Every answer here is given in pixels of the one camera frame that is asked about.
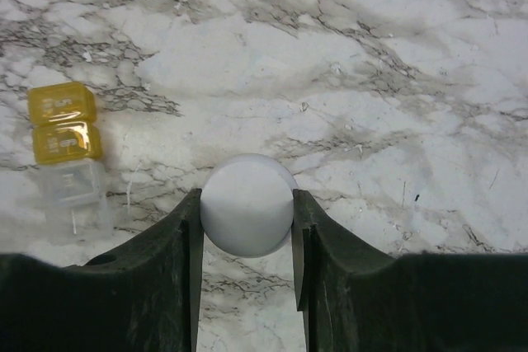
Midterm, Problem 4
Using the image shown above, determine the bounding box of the yellow clear pill organizer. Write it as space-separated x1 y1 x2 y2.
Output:
27 82 113 239

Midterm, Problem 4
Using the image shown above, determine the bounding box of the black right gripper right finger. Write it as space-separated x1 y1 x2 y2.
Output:
292 190 527 351

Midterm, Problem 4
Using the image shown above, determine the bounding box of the white pill bottle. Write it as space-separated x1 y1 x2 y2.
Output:
200 153 298 258

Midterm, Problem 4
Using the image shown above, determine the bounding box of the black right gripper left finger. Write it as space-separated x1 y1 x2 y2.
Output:
1 190 203 351

